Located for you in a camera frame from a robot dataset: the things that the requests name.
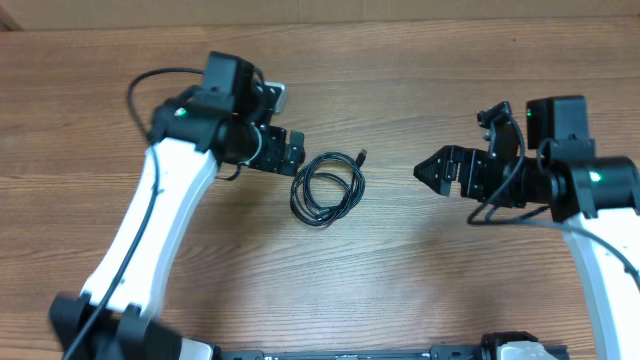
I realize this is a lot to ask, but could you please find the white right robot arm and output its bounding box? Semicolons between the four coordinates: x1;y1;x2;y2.
413;95;639;359

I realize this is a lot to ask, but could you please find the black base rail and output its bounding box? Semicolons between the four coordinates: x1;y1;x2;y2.
214;331;570;360

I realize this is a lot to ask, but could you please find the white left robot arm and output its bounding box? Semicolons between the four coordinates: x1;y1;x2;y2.
49;52;305;359

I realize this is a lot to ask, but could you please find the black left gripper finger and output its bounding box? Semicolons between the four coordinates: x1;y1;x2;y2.
289;131;305;150
284;152;306;177

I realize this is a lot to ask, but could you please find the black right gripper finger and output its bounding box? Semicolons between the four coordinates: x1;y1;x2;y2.
414;145;461;178
418;167;451;196

